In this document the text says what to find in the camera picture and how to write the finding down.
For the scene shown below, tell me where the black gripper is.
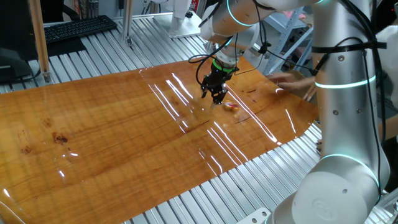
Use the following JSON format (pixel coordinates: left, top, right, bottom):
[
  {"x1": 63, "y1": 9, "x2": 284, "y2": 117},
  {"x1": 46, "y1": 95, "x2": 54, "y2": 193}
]
[{"x1": 200, "y1": 68, "x2": 239, "y2": 105}]

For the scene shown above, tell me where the small colourful ball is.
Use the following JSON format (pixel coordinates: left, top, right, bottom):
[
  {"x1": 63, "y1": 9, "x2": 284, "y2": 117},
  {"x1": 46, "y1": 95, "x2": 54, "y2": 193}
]
[{"x1": 223, "y1": 100, "x2": 240, "y2": 113}]

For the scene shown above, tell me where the person left forearm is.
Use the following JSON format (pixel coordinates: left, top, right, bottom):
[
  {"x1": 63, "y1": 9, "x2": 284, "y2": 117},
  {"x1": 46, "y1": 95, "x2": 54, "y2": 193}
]
[{"x1": 377, "y1": 114, "x2": 398, "y2": 141}]

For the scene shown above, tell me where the person right forearm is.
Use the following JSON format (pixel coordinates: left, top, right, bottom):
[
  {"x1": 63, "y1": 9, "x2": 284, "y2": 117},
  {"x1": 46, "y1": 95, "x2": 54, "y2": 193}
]
[{"x1": 303, "y1": 76, "x2": 317, "y2": 91}]

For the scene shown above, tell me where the person right hand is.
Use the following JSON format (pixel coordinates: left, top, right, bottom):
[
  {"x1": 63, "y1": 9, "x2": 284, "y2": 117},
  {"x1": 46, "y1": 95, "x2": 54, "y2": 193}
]
[{"x1": 267, "y1": 72, "x2": 307, "y2": 92}]

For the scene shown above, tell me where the white column on metal plate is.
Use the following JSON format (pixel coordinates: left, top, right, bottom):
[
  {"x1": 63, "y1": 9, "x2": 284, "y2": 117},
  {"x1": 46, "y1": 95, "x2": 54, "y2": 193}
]
[{"x1": 152, "y1": 0, "x2": 203, "y2": 39}]

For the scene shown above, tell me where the grey metal rack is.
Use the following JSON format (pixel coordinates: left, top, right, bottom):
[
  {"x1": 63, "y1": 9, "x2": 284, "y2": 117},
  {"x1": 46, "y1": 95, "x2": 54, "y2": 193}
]
[{"x1": 263, "y1": 6, "x2": 315, "y2": 75}]

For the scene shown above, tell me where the glossy wood-grain mat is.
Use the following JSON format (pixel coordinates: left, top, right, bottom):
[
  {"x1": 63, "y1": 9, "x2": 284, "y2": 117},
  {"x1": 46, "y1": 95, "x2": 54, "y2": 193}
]
[{"x1": 0, "y1": 55, "x2": 320, "y2": 224}]

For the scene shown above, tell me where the black keyboard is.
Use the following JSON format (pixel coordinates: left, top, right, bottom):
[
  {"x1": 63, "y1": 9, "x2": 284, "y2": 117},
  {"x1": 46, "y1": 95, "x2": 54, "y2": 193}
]
[{"x1": 43, "y1": 14, "x2": 118, "y2": 44}]

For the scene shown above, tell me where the person white coat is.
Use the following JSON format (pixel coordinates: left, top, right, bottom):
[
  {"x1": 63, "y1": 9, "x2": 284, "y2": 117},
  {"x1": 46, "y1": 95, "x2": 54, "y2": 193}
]
[{"x1": 374, "y1": 24, "x2": 398, "y2": 108}]

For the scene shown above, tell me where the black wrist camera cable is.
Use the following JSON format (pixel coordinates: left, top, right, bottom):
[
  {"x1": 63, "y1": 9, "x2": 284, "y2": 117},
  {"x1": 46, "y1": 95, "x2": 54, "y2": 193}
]
[{"x1": 188, "y1": 30, "x2": 268, "y2": 85}]

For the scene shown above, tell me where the upright aluminium profile post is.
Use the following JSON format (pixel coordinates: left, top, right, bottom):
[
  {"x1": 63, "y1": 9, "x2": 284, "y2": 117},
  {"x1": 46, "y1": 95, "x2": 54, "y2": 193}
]
[{"x1": 121, "y1": 0, "x2": 135, "y2": 47}]

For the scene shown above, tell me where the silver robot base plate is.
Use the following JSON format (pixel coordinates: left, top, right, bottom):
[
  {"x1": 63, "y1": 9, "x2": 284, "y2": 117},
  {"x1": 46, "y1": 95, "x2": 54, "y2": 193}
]
[{"x1": 236, "y1": 207, "x2": 272, "y2": 224}]

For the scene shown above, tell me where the black cable strap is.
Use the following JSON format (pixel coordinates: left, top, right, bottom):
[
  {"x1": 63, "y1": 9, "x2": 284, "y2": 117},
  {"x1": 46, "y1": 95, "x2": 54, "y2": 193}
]
[{"x1": 312, "y1": 42, "x2": 387, "y2": 54}]

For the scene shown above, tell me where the wooden post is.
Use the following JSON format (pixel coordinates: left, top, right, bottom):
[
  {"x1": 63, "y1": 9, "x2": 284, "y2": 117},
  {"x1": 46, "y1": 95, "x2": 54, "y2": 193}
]
[{"x1": 27, "y1": 0, "x2": 52, "y2": 84}]

